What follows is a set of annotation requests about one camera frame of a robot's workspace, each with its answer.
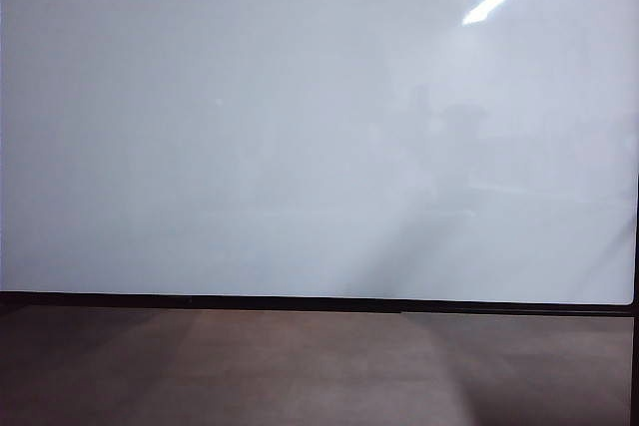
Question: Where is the white whiteboard with black frame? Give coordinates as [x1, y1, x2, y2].
[0, 0, 639, 318]

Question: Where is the black whiteboard stand post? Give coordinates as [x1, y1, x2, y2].
[629, 314, 639, 426]

